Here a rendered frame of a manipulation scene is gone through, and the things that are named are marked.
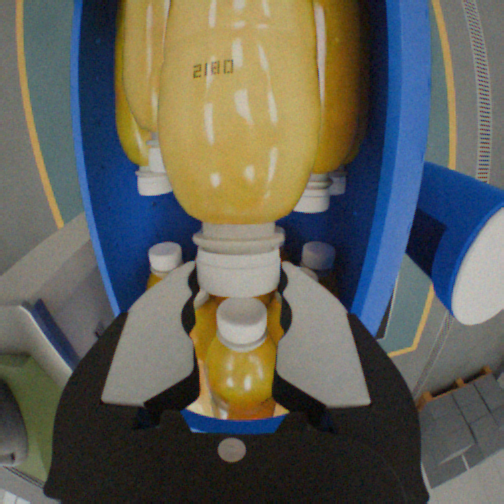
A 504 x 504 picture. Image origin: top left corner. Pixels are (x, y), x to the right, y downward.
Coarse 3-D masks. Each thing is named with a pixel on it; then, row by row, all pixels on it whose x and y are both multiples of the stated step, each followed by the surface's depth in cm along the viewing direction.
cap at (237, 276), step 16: (208, 256) 11; (224, 256) 10; (240, 256) 10; (256, 256) 10; (272, 256) 11; (208, 272) 11; (224, 272) 10; (240, 272) 10; (256, 272) 11; (272, 272) 11; (208, 288) 11; (224, 288) 11; (240, 288) 11; (256, 288) 11; (272, 288) 11
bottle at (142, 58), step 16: (128, 0) 11; (144, 0) 10; (160, 0) 10; (128, 16) 11; (144, 16) 11; (160, 16) 11; (128, 32) 12; (144, 32) 12; (160, 32) 12; (128, 48) 12; (144, 48) 12; (160, 48) 12; (128, 64) 13; (144, 64) 13; (160, 64) 13; (128, 80) 14; (144, 80) 13; (128, 96) 15; (144, 96) 14; (144, 112) 15; (144, 128) 16
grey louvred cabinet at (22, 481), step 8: (0, 472) 56; (8, 472) 60; (16, 472) 65; (24, 472) 70; (0, 480) 52; (8, 480) 57; (16, 480) 62; (24, 480) 67; (32, 480) 72; (40, 480) 78; (8, 488) 54; (16, 488) 59; (24, 488) 64; (32, 488) 69; (40, 488) 74; (16, 496) 56; (24, 496) 60; (32, 496) 65; (40, 496) 70
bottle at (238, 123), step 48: (192, 0) 7; (240, 0) 6; (288, 0) 7; (192, 48) 7; (240, 48) 7; (288, 48) 7; (192, 96) 8; (240, 96) 7; (288, 96) 8; (192, 144) 8; (240, 144) 8; (288, 144) 8; (192, 192) 9; (240, 192) 9; (288, 192) 9; (240, 240) 10
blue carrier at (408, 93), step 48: (96, 0) 13; (384, 0) 14; (96, 48) 16; (384, 48) 17; (96, 96) 18; (384, 96) 19; (96, 144) 20; (384, 144) 10; (96, 192) 21; (384, 192) 10; (96, 240) 21; (144, 240) 31; (192, 240) 37; (288, 240) 38; (336, 240) 32; (384, 240) 11; (144, 288) 32; (384, 288) 14; (240, 432) 18
